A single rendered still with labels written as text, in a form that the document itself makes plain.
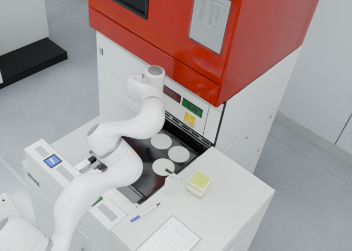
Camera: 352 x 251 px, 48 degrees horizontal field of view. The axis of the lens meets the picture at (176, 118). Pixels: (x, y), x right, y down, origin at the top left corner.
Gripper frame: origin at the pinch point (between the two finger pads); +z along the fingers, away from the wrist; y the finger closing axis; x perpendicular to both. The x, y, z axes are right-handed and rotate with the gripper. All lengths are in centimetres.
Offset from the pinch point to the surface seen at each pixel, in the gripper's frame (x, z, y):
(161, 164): -14.4, 9.4, 9.2
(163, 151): -6.4, 9.5, 8.8
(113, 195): -34.1, 11.4, -7.7
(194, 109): 4.7, -10.5, 18.8
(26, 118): 80, 102, -109
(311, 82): 126, 49, 105
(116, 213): -47.3, 3.1, -3.1
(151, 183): -25.5, 9.4, 6.7
